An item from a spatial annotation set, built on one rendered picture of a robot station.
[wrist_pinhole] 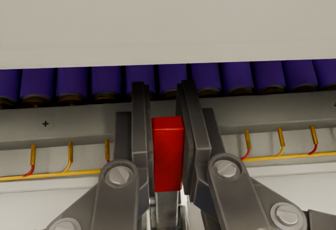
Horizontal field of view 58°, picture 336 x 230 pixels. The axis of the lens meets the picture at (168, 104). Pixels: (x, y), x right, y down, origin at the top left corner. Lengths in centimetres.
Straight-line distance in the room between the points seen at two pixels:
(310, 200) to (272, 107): 6
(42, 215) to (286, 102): 15
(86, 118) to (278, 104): 11
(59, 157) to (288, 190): 14
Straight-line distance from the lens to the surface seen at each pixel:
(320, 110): 20
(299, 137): 21
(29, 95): 19
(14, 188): 19
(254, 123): 18
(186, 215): 18
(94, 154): 19
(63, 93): 19
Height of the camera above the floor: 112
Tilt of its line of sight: 53 degrees down
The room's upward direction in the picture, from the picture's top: 3 degrees clockwise
